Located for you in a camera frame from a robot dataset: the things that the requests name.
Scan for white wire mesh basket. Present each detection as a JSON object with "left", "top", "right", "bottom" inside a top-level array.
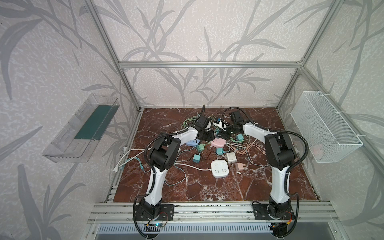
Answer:
[{"left": 291, "top": 91, "right": 363, "bottom": 164}]

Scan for white power strip cord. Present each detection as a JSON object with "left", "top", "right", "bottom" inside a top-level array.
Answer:
[{"left": 175, "top": 162, "right": 213, "bottom": 171}]

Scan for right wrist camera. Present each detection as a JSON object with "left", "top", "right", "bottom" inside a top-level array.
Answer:
[{"left": 213, "top": 121, "right": 228, "bottom": 131}]

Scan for blue power strip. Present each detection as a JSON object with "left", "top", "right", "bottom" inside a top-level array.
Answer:
[{"left": 186, "top": 139, "right": 200, "bottom": 147}]

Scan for pink usb cable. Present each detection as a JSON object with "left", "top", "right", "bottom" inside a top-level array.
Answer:
[{"left": 227, "top": 140, "right": 268, "bottom": 158}]

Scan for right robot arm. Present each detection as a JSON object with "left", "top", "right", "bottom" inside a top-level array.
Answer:
[{"left": 222, "top": 107, "right": 310, "bottom": 214}]

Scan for green usb cable bundle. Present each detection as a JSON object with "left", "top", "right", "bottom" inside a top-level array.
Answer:
[{"left": 181, "top": 113, "right": 202, "bottom": 133}]

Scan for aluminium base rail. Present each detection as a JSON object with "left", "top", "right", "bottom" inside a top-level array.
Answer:
[{"left": 87, "top": 201, "right": 340, "bottom": 224}]

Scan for pink power strip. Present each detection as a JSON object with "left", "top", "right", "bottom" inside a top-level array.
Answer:
[{"left": 211, "top": 138, "right": 226, "bottom": 148}]

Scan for white power strip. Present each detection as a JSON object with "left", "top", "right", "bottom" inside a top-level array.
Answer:
[{"left": 211, "top": 160, "right": 229, "bottom": 178}]

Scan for green charger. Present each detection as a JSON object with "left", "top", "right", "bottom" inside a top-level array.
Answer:
[{"left": 197, "top": 144, "right": 205, "bottom": 152}]

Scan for clear plastic wall tray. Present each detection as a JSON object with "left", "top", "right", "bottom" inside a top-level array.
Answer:
[{"left": 42, "top": 94, "right": 120, "bottom": 163}]

